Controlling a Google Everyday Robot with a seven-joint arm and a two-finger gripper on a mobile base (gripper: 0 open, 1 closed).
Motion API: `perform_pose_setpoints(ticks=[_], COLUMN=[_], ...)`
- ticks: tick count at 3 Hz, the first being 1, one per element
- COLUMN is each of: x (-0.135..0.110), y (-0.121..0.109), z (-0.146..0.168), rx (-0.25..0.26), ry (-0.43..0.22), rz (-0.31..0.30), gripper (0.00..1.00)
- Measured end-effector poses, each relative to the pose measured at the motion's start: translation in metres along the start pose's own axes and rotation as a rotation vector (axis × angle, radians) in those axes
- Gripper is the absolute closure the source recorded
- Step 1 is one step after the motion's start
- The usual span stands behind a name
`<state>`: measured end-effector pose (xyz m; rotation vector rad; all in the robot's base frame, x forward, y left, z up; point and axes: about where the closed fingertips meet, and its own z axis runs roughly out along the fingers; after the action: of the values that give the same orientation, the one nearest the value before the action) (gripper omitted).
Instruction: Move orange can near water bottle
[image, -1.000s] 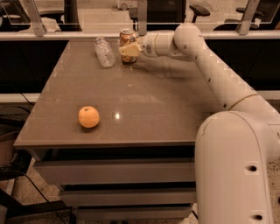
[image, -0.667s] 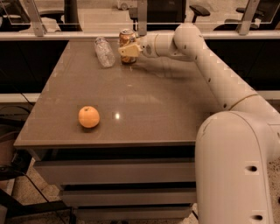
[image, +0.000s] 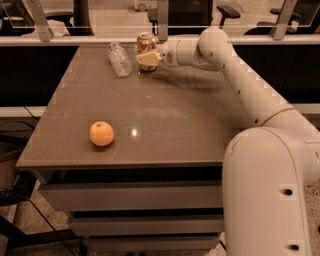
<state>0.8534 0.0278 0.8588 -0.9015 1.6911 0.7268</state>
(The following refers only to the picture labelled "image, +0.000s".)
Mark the clear plastic water bottle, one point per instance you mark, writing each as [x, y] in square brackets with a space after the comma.
[119, 60]

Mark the grey drawer cabinet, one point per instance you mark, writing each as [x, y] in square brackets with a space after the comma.
[157, 186]

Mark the black office chair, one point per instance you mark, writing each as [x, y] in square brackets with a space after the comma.
[190, 16]

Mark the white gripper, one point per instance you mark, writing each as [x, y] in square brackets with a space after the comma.
[167, 53]

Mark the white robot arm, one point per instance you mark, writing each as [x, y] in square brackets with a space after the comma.
[265, 167]

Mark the metal railing post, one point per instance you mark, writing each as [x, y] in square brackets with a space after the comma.
[162, 11]

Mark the orange soda can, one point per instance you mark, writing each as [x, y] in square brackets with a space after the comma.
[146, 41]

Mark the orange fruit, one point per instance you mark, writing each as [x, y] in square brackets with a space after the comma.
[101, 133]

